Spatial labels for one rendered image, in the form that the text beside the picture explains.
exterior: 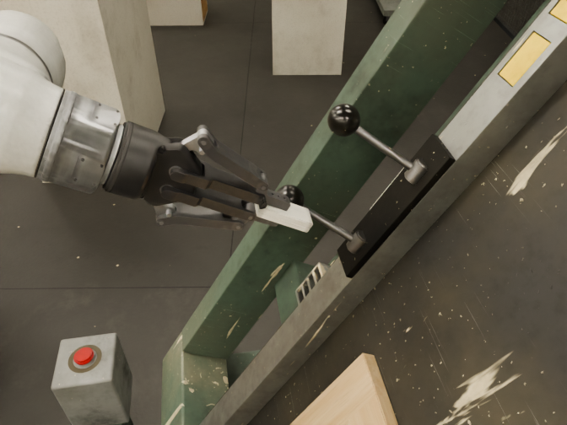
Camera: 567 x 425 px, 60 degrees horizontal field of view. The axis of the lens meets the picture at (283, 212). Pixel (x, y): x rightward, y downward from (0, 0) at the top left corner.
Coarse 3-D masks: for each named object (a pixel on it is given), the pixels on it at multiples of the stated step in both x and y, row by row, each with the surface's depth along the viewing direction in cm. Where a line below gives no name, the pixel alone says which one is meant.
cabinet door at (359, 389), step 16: (352, 368) 61; (368, 368) 59; (336, 384) 63; (352, 384) 60; (368, 384) 58; (320, 400) 65; (336, 400) 62; (352, 400) 60; (368, 400) 57; (384, 400) 56; (304, 416) 67; (320, 416) 64; (336, 416) 61; (352, 416) 59; (368, 416) 56; (384, 416) 54
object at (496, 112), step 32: (544, 32) 48; (544, 64) 47; (480, 96) 53; (512, 96) 49; (544, 96) 50; (448, 128) 56; (480, 128) 52; (512, 128) 52; (480, 160) 54; (448, 192) 56; (416, 224) 59; (384, 256) 62; (320, 288) 69; (352, 288) 65; (288, 320) 74; (320, 320) 68; (288, 352) 72; (256, 384) 77; (224, 416) 83
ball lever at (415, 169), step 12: (336, 108) 56; (348, 108) 55; (336, 120) 55; (348, 120) 55; (336, 132) 56; (348, 132) 56; (360, 132) 56; (372, 144) 57; (384, 144) 56; (396, 156) 56; (408, 168) 56; (420, 168) 55; (408, 180) 57
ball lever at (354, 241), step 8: (280, 192) 60; (288, 192) 60; (296, 192) 60; (296, 200) 60; (304, 200) 61; (312, 216) 62; (320, 216) 62; (328, 224) 62; (336, 224) 62; (336, 232) 62; (344, 232) 62; (360, 232) 62; (352, 240) 62; (360, 240) 61; (352, 248) 62; (360, 248) 62
